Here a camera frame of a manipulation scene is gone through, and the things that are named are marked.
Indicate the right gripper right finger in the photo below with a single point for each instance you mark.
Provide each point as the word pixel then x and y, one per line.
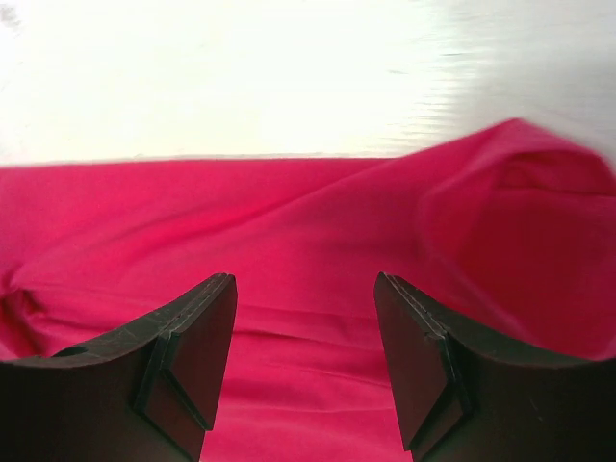
pixel 465 392

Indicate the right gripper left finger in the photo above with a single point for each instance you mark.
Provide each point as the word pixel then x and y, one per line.
pixel 145 391

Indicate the red t-shirt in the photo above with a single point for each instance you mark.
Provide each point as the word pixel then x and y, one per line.
pixel 512 227

